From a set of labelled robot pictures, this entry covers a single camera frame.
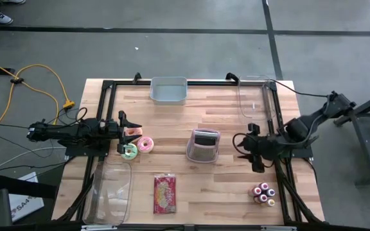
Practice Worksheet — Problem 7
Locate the black aluminium table frame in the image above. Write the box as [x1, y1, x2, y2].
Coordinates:
[55, 78, 326, 225]

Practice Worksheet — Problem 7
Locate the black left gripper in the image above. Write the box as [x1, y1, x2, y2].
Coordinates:
[105, 110, 143, 155]

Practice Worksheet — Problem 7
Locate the dark metal stand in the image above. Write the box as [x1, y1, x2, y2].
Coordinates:
[332, 88, 370, 187]

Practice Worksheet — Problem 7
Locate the green frosted toy donut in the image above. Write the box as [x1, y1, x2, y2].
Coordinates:
[120, 143, 139, 160]

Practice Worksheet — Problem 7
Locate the silver table bracket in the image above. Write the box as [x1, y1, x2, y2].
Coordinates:
[81, 225, 118, 231]
[261, 225, 297, 231]

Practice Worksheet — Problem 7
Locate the orange frosted toy donut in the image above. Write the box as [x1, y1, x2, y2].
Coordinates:
[124, 126, 143, 137]

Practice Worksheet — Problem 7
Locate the black floor cable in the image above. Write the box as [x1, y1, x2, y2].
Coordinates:
[0, 120, 30, 129]
[0, 161, 67, 171]

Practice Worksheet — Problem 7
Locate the grey plastic bin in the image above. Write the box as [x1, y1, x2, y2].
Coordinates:
[149, 76, 188, 106]

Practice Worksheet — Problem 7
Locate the clear plastic container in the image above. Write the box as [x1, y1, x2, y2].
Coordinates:
[237, 75, 276, 122]
[82, 160, 134, 226]

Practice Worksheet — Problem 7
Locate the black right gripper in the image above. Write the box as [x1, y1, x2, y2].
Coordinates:
[237, 123, 281, 173]

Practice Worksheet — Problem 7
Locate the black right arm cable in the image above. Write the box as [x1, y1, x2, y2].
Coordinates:
[268, 78, 330, 98]

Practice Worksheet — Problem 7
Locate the red snack packet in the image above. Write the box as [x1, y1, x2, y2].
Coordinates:
[153, 173, 177, 215]

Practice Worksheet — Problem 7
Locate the black wrist camera cable loop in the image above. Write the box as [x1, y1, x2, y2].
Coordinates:
[232, 132, 253, 155]

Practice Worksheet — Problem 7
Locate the white floor cable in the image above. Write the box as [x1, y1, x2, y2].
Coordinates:
[0, 146, 67, 171]

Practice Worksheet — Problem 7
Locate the black beam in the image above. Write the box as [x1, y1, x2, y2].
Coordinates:
[0, 173, 58, 200]

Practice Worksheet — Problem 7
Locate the yellow extension cable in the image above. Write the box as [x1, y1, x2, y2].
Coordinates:
[0, 54, 76, 137]

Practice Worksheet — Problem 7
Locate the white labelled box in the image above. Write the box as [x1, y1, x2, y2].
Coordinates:
[8, 171, 45, 223]

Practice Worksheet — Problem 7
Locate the pink frosted toy donut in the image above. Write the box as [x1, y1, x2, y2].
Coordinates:
[136, 136, 155, 154]

